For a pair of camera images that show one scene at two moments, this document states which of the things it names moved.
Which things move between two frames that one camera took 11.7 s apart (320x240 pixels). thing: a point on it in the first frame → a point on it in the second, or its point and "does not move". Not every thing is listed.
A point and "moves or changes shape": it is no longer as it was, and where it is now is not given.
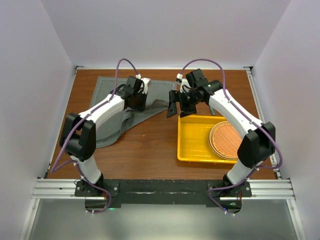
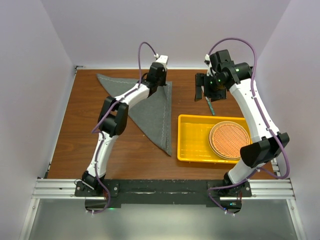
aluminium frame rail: [260, 190] does not move
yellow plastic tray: [193, 135] does not move
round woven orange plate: [224, 140] does not move
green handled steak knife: [212, 110] does not move
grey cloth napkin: [113, 130] moves or changes shape
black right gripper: [175, 95] → [202, 80]
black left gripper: [142, 107] → [163, 83]
